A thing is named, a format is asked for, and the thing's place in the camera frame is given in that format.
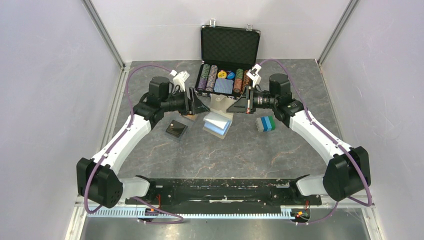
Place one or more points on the orange card box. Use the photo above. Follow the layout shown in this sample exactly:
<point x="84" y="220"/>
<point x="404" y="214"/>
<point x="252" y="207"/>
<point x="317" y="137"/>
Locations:
<point x="191" y="117"/>

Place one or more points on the black poker chip case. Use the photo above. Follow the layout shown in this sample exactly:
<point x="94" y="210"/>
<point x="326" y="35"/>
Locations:
<point x="226" y="54"/>

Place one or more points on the beige card holder wallet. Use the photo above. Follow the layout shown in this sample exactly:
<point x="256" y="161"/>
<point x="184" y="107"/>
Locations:
<point x="218" y="120"/>

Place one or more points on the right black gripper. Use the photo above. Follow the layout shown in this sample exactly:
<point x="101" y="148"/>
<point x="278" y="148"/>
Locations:
<point x="243" y="104"/>

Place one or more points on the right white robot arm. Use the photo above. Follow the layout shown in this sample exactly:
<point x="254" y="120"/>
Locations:
<point x="347" y="174"/>

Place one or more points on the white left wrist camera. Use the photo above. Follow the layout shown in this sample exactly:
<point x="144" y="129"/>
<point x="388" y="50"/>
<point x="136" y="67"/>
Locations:
<point x="179" y="79"/>

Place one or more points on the black card box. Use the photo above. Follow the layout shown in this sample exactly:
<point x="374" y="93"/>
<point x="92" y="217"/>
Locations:
<point x="176" y="129"/>

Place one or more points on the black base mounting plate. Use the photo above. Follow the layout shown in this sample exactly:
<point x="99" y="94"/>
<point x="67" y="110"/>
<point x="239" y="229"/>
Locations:
<point x="226" y="195"/>

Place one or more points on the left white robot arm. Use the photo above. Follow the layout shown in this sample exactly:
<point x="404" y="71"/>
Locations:
<point x="97" y="177"/>

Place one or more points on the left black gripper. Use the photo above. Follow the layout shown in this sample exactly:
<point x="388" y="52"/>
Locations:
<point x="195" y="106"/>

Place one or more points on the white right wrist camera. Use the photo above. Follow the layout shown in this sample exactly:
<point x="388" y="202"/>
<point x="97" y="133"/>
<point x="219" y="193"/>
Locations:
<point x="253" y="74"/>

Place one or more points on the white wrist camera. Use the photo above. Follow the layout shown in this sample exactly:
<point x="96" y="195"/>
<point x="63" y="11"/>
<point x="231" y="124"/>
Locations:
<point x="253" y="74"/>
<point x="179" y="79"/>

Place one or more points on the stacked toy brick block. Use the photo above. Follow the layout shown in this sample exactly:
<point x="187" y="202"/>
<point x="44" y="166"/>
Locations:
<point x="265" y="124"/>

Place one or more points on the grey slotted cable duct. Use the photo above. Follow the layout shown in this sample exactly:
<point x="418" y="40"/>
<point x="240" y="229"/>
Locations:
<point x="141" y="212"/>

